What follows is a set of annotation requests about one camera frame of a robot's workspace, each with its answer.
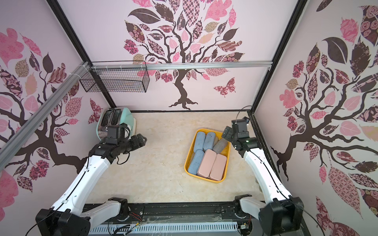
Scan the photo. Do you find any aluminium frame rail back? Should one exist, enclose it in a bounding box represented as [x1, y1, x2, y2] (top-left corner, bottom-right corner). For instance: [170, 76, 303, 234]
[91, 61, 273, 71]

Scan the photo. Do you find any grey fabric glasses case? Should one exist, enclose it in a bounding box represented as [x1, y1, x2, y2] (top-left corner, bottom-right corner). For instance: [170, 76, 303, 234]
[213, 138, 228, 154]

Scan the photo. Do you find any yellow plastic storage tray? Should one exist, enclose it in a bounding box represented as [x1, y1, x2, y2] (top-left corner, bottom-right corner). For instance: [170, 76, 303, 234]
[184, 128, 232, 183]

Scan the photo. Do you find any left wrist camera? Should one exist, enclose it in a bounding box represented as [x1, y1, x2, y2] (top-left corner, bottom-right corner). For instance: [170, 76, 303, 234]
[105, 125, 130, 145]

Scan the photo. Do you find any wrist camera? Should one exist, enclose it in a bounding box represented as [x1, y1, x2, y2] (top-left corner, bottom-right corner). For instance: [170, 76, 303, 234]
[231, 117, 250, 135]
[105, 125, 130, 145]

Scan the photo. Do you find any black wire basket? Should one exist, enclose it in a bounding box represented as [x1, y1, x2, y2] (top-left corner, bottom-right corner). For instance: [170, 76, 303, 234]
[80, 61, 150, 93]

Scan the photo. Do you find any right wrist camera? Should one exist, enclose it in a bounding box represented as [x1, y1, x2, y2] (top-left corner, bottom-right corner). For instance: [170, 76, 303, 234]
[231, 117, 250, 135]

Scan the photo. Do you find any aluminium frame rail left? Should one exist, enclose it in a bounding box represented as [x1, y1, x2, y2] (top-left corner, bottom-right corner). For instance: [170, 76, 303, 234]
[1, 62, 90, 170]

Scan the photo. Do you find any white slotted cable duct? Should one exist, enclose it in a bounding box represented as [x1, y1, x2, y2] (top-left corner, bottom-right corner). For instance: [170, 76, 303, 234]
[89, 222, 240, 236]

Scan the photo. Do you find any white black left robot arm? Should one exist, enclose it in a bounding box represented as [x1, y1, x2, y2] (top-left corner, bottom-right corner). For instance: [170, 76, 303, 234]
[35, 134, 147, 236]

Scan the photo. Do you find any blue glasses case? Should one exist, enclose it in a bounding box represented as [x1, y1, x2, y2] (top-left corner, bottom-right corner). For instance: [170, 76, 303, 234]
[188, 149, 204, 175]
[203, 132, 216, 151]
[193, 131, 206, 152]

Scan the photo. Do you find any mint chrome toaster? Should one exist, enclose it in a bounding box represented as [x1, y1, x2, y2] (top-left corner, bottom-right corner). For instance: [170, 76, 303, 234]
[97, 107, 136, 140]

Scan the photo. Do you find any pink glasses case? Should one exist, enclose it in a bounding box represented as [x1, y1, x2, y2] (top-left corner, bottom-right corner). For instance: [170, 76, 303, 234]
[209, 154, 227, 181]
[197, 149, 217, 178]

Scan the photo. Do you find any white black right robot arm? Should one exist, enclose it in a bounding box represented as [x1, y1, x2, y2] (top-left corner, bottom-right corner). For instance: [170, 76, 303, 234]
[221, 120, 304, 236]

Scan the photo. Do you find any aluminium frame rail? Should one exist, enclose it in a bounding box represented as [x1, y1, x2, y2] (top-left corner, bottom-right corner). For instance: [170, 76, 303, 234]
[1, 62, 90, 170]
[91, 61, 273, 71]

